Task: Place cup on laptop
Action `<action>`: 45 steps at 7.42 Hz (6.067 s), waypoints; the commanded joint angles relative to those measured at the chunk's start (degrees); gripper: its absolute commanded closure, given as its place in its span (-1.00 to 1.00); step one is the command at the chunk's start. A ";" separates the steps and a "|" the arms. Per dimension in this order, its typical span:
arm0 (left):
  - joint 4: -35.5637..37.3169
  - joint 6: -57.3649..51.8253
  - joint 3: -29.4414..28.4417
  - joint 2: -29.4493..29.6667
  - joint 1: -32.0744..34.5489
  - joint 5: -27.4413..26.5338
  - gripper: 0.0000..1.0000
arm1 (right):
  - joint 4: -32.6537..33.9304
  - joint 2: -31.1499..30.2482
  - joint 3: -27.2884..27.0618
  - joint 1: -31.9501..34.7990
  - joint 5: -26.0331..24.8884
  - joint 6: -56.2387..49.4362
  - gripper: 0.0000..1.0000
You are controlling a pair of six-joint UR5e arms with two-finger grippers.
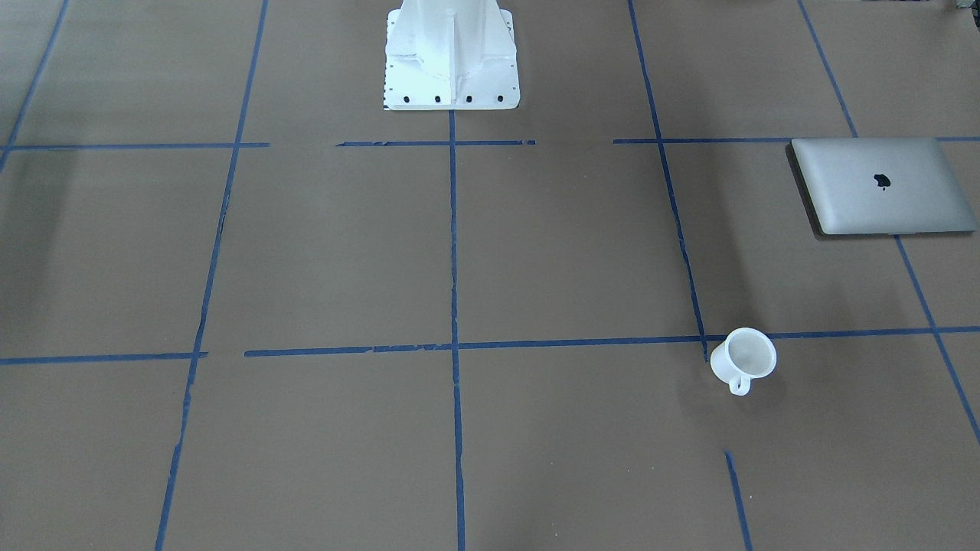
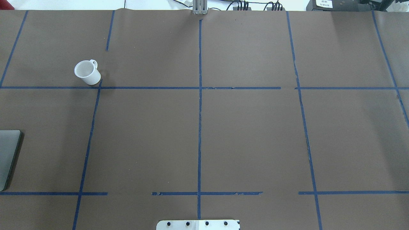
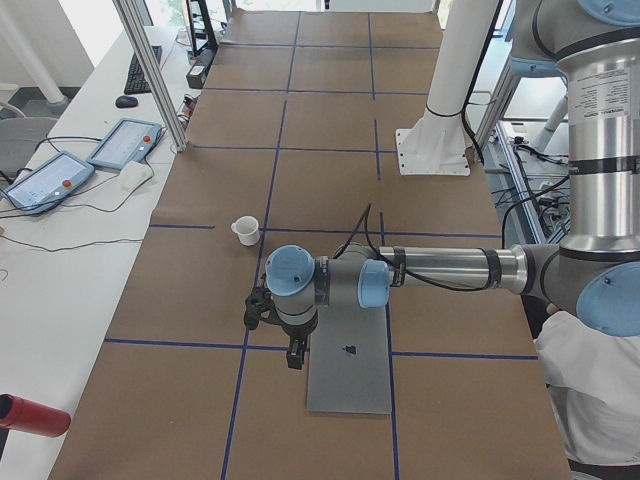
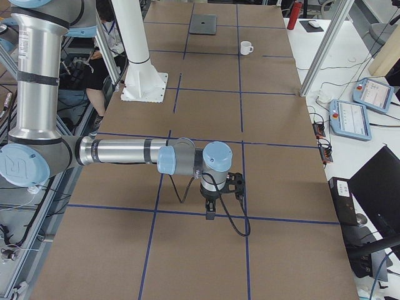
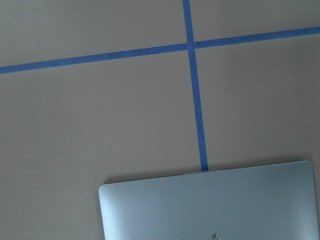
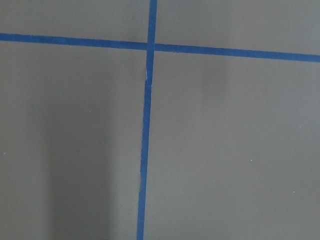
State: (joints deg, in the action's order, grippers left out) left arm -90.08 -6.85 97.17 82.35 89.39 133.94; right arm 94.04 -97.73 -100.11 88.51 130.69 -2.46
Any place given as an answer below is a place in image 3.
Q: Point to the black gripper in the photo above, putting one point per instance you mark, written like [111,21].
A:
[298,332]

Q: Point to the far blue teach pendant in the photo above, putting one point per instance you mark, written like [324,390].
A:
[130,140]

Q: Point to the aluminium frame post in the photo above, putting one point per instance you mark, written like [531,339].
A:
[135,30]

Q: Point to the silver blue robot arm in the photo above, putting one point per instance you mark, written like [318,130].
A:
[593,273]

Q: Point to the red cylinder bottle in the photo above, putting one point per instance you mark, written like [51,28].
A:
[31,417]

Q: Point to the near blue teach pendant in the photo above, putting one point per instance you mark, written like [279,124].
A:
[48,185]

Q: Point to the blue teach pendant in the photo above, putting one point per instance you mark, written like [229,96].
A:
[48,185]
[130,140]

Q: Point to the black box device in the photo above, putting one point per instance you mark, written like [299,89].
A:
[197,74]

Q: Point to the white crumpled cloth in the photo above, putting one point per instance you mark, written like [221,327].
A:
[133,175]

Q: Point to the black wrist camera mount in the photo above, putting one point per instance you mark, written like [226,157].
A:
[260,307]

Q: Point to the person in white shirt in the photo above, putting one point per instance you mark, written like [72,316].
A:
[593,382]

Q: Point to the black keyboard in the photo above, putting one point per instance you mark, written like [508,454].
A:
[136,82]

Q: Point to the white camera mast pedestal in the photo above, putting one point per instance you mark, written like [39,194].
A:
[435,145]

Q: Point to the black computer mouse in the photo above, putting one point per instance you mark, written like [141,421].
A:
[126,101]

